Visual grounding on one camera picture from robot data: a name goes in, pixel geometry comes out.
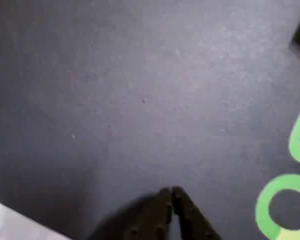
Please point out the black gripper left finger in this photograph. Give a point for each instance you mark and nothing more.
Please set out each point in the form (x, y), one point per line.
(150, 215)

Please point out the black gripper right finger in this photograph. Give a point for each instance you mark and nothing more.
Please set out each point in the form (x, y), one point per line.
(190, 220)

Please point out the dark WOWROBO printed mat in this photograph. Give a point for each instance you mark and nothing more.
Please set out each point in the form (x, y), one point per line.
(140, 100)

